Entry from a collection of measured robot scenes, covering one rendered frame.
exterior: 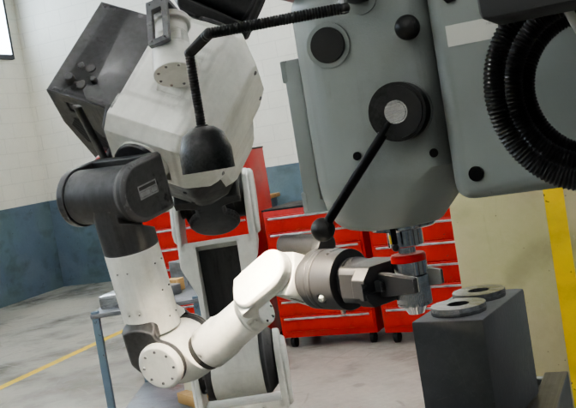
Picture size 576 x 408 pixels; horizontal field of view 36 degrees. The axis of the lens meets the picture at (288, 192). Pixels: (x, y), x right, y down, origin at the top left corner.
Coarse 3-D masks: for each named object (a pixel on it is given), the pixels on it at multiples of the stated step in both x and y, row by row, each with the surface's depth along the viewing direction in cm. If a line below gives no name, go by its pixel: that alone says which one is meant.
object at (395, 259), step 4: (416, 252) 120; (420, 252) 119; (424, 252) 119; (392, 256) 120; (396, 256) 119; (400, 256) 118; (404, 256) 118; (408, 256) 118; (412, 256) 118; (416, 256) 118; (420, 256) 118; (424, 256) 119; (392, 260) 119; (396, 260) 118; (400, 260) 118; (404, 260) 118; (408, 260) 118; (412, 260) 118; (416, 260) 118; (420, 260) 118
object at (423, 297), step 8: (392, 264) 120; (400, 264) 118; (408, 264) 118; (416, 264) 118; (424, 264) 119; (400, 272) 118; (408, 272) 118; (416, 272) 118; (424, 272) 118; (424, 280) 118; (424, 288) 118; (400, 296) 119; (408, 296) 118; (416, 296) 118; (424, 296) 118; (400, 304) 119; (408, 304) 118; (416, 304) 118; (424, 304) 118
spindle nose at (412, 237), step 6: (420, 228) 119; (402, 234) 118; (408, 234) 117; (414, 234) 118; (420, 234) 118; (402, 240) 118; (408, 240) 118; (414, 240) 118; (420, 240) 118; (390, 246) 119; (402, 246) 118; (408, 246) 118
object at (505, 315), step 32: (480, 288) 156; (416, 320) 145; (448, 320) 141; (480, 320) 138; (512, 320) 149; (448, 352) 141; (480, 352) 139; (512, 352) 148; (448, 384) 142; (480, 384) 139; (512, 384) 146
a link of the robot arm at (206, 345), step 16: (192, 320) 151; (208, 320) 144; (224, 320) 140; (160, 336) 145; (176, 336) 145; (192, 336) 145; (208, 336) 142; (224, 336) 140; (240, 336) 140; (192, 352) 144; (208, 352) 142; (224, 352) 142; (192, 368) 144; (208, 368) 145
